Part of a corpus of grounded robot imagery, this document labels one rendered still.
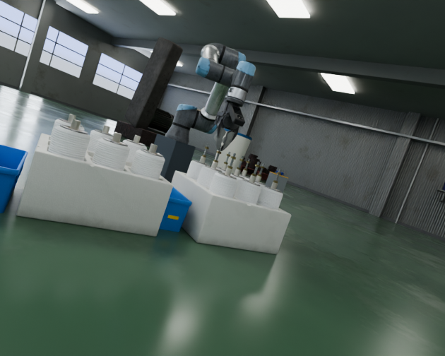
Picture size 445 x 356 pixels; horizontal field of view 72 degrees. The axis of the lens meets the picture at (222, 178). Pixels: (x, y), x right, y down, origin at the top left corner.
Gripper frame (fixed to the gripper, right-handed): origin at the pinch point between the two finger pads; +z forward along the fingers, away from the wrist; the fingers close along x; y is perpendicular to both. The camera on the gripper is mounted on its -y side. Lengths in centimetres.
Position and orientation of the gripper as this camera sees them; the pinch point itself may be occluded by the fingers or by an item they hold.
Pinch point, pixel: (221, 147)
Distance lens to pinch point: 124.5
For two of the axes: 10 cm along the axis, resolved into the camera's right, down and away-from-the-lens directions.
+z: -3.3, 9.4, 0.9
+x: -8.4, -2.5, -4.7
